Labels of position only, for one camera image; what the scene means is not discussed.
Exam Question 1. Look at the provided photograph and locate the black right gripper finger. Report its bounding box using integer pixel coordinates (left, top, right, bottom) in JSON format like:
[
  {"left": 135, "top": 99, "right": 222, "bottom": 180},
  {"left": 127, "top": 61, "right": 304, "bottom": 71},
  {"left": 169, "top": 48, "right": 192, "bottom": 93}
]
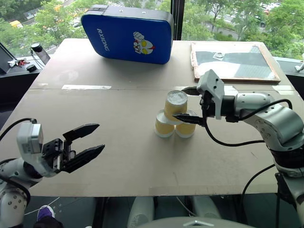
[
  {"left": 172, "top": 113, "right": 205, "bottom": 127},
  {"left": 181, "top": 86, "right": 198, "bottom": 97}
]

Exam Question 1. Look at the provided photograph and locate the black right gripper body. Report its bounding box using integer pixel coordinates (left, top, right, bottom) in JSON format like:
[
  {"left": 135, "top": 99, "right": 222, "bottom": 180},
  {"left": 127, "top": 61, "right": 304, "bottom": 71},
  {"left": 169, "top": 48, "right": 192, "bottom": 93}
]
[{"left": 199, "top": 90, "right": 216, "bottom": 127}]

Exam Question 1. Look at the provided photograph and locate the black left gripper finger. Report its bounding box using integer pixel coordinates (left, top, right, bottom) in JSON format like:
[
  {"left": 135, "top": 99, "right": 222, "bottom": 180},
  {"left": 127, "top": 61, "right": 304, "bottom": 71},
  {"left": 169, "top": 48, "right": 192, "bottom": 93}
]
[
  {"left": 62, "top": 144, "right": 106, "bottom": 174},
  {"left": 62, "top": 123, "right": 100, "bottom": 141}
]

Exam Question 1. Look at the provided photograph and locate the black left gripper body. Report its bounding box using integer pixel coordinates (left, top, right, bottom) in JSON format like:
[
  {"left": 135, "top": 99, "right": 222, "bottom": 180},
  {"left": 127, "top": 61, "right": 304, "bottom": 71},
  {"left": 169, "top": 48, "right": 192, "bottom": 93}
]
[{"left": 41, "top": 137, "right": 77, "bottom": 174}]

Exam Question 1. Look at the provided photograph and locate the yellow paper cup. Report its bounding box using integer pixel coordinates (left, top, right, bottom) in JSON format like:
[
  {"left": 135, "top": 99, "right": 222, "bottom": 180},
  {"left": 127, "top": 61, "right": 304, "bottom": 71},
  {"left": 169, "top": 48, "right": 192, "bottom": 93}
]
[
  {"left": 175, "top": 109, "right": 198, "bottom": 139},
  {"left": 154, "top": 109, "right": 177, "bottom": 139},
  {"left": 164, "top": 90, "right": 189, "bottom": 120}
]

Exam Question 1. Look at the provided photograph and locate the clear tape strip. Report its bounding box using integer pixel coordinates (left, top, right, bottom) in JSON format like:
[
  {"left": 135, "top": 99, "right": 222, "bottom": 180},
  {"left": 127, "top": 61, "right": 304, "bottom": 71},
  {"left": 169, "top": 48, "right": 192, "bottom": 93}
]
[{"left": 61, "top": 84, "right": 113, "bottom": 90}]

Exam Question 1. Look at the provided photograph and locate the wooden framed board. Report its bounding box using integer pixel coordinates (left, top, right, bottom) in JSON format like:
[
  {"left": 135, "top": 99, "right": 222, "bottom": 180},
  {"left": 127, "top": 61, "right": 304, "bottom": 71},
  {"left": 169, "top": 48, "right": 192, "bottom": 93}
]
[{"left": 190, "top": 41, "right": 282, "bottom": 84}]

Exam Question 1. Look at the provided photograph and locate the purple shoe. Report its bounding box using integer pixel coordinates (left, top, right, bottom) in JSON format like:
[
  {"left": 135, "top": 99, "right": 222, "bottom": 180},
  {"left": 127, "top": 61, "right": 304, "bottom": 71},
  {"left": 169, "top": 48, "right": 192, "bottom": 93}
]
[{"left": 36, "top": 205, "right": 56, "bottom": 223}]

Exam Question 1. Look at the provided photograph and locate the grey rounded robot leg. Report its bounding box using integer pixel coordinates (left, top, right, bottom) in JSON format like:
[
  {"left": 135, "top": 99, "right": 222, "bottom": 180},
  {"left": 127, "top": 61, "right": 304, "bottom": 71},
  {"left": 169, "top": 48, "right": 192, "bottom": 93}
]
[
  {"left": 126, "top": 196, "right": 155, "bottom": 228},
  {"left": 189, "top": 196, "right": 223, "bottom": 221}
]

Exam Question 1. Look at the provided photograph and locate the black side table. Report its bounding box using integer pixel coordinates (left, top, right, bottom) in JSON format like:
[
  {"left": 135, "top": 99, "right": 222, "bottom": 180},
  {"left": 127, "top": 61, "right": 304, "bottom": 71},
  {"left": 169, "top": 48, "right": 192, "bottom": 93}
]
[{"left": 0, "top": 55, "right": 52, "bottom": 133}]

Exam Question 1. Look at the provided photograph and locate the blue punching pad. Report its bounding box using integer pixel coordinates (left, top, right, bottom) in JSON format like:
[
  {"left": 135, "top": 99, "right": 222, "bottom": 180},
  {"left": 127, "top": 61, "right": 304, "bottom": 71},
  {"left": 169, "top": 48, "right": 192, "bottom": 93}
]
[{"left": 80, "top": 4, "right": 175, "bottom": 65}]

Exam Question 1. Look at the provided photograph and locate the black cylinder device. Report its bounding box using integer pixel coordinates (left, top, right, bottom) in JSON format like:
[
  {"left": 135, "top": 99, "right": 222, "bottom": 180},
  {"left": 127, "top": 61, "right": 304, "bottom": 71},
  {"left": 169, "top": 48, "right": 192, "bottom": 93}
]
[{"left": 30, "top": 43, "right": 51, "bottom": 70}]

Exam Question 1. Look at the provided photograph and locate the bunch of keys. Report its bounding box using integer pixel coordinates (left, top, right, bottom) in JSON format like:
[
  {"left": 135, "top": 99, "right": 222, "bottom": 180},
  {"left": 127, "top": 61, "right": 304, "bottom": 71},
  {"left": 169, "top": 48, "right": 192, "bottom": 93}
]
[{"left": 7, "top": 57, "right": 30, "bottom": 67}]

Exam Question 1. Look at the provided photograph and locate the grey robot torso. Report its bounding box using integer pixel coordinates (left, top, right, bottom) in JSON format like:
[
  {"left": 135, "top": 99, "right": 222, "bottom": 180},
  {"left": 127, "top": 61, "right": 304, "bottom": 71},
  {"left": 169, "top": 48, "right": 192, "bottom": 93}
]
[{"left": 134, "top": 216, "right": 258, "bottom": 228}]

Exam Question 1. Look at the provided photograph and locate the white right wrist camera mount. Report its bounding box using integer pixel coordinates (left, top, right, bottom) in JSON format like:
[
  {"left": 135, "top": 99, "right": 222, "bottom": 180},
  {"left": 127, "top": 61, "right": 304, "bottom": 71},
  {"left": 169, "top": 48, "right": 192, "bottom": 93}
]
[{"left": 196, "top": 69, "right": 226, "bottom": 120}]

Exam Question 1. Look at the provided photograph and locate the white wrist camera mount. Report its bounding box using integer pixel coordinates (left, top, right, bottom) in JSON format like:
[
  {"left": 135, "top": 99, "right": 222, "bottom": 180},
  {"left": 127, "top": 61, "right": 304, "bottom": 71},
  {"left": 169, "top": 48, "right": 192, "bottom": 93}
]
[
  {"left": 16, "top": 122, "right": 60, "bottom": 178},
  {"left": 196, "top": 69, "right": 226, "bottom": 120}
]

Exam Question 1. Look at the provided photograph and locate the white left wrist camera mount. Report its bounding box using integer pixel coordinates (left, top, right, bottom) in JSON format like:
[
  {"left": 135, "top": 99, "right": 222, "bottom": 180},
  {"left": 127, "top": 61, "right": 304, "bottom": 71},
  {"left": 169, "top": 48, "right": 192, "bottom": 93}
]
[{"left": 16, "top": 122, "right": 60, "bottom": 178}]

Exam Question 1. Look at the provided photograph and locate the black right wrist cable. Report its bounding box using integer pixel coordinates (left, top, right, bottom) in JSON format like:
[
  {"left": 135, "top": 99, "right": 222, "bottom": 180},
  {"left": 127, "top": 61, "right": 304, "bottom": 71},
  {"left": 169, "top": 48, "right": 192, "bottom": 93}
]
[{"left": 202, "top": 99, "right": 293, "bottom": 146}]

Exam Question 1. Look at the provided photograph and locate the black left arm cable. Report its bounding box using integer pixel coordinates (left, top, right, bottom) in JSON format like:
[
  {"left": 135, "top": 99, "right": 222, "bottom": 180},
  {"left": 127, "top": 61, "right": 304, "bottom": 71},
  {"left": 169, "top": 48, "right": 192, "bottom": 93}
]
[{"left": 0, "top": 117, "right": 38, "bottom": 141}]

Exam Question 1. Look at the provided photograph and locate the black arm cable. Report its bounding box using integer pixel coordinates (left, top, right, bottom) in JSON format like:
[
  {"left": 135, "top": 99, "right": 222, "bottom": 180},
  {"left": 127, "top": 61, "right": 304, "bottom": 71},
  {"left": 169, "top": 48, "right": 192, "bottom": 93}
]
[
  {"left": 238, "top": 163, "right": 281, "bottom": 225},
  {"left": 0, "top": 117, "right": 38, "bottom": 141}
]

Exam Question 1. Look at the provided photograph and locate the white floor cable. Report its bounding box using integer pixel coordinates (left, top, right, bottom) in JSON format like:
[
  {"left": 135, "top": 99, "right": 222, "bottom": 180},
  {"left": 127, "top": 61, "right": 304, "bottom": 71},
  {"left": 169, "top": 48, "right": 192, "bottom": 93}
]
[{"left": 23, "top": 196, "right": 61, "bottom": 216}]

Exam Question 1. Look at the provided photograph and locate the dark window post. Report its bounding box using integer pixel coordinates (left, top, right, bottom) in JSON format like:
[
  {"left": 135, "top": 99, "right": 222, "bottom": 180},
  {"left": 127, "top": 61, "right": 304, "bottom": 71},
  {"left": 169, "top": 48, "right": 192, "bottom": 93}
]
[{"left": 171, "top": 0, "right": 186, "bottom": 41}]

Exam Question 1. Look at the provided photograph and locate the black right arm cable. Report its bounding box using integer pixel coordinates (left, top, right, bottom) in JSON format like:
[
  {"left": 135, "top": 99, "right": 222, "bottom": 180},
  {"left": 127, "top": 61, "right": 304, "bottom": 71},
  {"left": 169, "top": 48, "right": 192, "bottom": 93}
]
[{"left": 238, "top": 163, "right": 281, "bottom": 225}]

